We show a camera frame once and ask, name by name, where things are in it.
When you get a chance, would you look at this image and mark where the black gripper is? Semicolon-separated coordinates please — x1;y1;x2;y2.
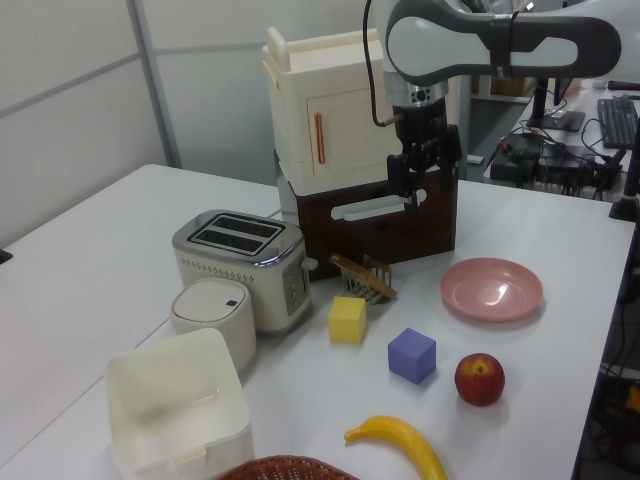
388;99;462;217

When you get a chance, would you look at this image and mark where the dark brown wooden box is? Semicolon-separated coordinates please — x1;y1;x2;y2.
275;149;459;284

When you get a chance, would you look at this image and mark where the black electronics box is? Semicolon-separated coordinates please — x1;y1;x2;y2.
489;133;547;187

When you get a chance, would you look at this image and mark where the cream toy cabinet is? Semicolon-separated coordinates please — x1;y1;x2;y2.
261;25;461;194

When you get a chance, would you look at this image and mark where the brown toast slice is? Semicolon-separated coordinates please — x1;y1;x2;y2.
329;252;399;300

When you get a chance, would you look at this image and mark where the black monitor stand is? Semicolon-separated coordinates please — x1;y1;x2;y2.
525;74;586;132

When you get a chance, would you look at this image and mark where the pink plastic plate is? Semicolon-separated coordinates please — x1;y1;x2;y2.
439;257;545;323

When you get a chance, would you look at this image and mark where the black monitor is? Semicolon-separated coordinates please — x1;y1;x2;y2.
551;75;572;107

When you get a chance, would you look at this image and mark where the yellow foam cube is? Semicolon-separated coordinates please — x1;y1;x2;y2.
328;295;367;345

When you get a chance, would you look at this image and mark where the purple foam cube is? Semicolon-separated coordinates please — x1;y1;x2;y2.
387;327;437;385

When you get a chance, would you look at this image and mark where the black keyboard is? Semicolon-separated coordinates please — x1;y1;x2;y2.
596;98;640;150

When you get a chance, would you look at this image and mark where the black clamp pole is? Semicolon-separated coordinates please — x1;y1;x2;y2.
608;144;640;221

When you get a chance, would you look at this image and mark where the cream chrome two-slot toaster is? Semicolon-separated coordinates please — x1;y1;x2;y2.
171;208;320;337

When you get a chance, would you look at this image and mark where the red apple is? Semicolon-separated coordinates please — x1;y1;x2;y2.
453;352;506;407

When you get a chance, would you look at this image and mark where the small white lidded bin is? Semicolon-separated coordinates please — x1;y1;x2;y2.
169;278;257;374

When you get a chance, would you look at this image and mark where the yellow banana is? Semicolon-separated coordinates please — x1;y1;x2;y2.
343;414;449;480

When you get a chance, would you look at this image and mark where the brown wicker basket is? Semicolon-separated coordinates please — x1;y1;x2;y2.
217;453;361;480

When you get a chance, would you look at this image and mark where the cream open plastic box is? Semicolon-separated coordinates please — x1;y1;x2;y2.
104;328;251;480

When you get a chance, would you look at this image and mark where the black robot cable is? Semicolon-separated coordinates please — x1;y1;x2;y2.
362;0;404;127

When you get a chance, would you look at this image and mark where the black cable bundle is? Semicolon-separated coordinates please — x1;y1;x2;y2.
544;118;627;201

